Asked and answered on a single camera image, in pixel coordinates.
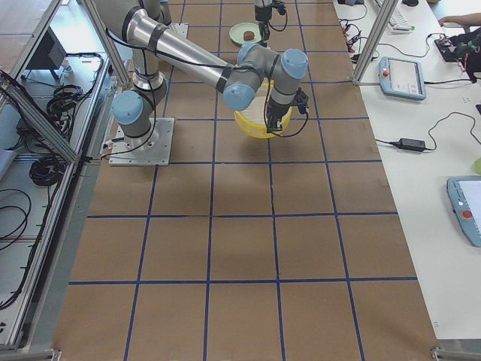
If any brown bun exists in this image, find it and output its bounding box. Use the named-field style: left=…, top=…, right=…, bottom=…
left=243, top=31, right=255, bottom=41

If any yellow steamer basket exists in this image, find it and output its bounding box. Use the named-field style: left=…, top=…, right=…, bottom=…
left=230, top=62, right=272, bottom=92
left=234, top=96, right=274, bottom=139

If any person hand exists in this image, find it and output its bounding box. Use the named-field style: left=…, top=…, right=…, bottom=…
left=438, top=15, right=470, bottom=27

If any green plate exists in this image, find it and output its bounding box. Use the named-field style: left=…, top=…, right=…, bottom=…
left=228, top=23, right=262, bottom=46

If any upper teach pendant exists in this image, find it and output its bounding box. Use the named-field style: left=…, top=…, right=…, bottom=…
left=378, top=56, right=426, bottom=101

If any teach pendant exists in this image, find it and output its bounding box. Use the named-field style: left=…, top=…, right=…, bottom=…
left=378, top=56, right=426, bottom=101
left=446, top=176, right=480, bottom=247

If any white keyboard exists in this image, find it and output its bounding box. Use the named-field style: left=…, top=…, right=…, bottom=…
left=388, top=10, right=415, bottom=33

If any black power adapter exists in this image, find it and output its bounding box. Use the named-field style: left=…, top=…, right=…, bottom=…
left=389, top=138, right=427, bottom=153

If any black circuit board device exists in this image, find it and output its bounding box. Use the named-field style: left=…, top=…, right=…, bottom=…
left=434, top=37, right=467, bottom=62

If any lower teach pendant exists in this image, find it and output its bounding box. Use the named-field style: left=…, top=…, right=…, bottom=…
left=446, top=176, right=480, bottom=247

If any black monitor box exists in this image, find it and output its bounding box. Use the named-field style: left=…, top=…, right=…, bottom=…
left=20, top=26, right=67, bottom=80

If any aluminium frame post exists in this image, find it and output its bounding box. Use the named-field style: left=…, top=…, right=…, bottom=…
left=352, top=0, right=397, bottom=86

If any black coiled cable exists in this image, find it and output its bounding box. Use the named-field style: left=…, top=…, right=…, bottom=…
left=29, top=153, right=65, bottom=188

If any aluminium left frame rail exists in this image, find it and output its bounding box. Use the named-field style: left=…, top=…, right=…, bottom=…
left=0, top=0, right=113, bottom=350

